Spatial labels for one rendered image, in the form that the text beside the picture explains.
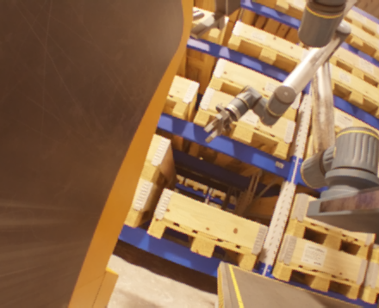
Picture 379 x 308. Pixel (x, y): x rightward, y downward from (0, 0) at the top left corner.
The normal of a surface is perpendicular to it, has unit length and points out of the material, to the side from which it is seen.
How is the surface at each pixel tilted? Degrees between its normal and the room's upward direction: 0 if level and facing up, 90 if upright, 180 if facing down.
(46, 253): 90
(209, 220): 90
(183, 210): 90
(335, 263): 90
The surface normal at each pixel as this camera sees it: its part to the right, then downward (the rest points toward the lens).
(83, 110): 0.93, 0.33
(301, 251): 0.05, -0.23
